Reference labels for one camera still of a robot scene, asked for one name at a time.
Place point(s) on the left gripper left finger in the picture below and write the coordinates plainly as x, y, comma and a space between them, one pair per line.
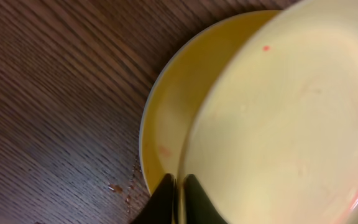
159, 208

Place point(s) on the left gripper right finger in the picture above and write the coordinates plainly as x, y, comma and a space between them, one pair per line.
199, 209

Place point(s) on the green plate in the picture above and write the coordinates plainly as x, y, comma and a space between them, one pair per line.
172, 102
276, 138

